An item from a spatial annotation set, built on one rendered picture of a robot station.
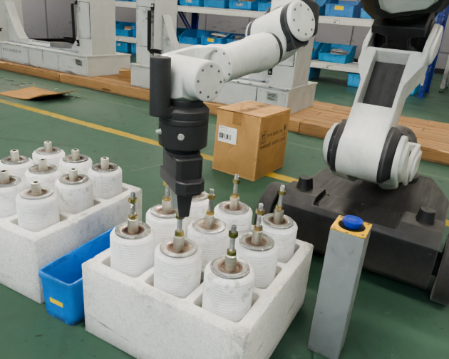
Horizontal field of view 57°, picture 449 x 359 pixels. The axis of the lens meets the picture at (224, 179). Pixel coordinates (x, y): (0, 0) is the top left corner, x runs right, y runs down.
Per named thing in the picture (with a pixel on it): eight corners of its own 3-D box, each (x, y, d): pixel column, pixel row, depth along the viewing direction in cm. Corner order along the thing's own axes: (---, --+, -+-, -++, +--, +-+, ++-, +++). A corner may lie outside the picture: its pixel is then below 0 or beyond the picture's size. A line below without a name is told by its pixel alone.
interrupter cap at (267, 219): (282, 214, 102) (283, 211, 102) (299, 228, 96) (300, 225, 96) (256, 217, 99) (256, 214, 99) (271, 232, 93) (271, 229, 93)
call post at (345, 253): (316, 330, 100) (338, 216, 89) (344, 342, 97) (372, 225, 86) (306, 349, 94) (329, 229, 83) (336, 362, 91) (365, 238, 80)
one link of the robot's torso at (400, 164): (361, 138, 147) (329, 112, 105) (421, 150, 138) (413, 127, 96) (349, 180, 148) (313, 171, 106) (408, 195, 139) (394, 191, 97)
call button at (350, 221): (343, 221, 87) (346, 212, 86) (363, 226, 85) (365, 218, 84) (338, 229, 84) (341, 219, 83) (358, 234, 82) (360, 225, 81)
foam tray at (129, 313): (182, 256, 126) (184, 202, 120) (303, 303, 110) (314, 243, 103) (85, 330, 94) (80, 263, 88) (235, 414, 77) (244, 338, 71)
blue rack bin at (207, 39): (217, 45, 651) (217, 31, 643) (237, 48, 634) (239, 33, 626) (199, 45, 610) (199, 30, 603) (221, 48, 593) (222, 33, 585)
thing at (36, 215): (45, 243, 114) (39, 182, 108) (70, 253, 110) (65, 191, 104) (13, 258, 106) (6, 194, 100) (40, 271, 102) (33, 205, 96)
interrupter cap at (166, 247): (204, 248, 84) (204, 246, 84) (180, 264, 78) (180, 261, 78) (177, 236, 88) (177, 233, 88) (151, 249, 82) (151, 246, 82)
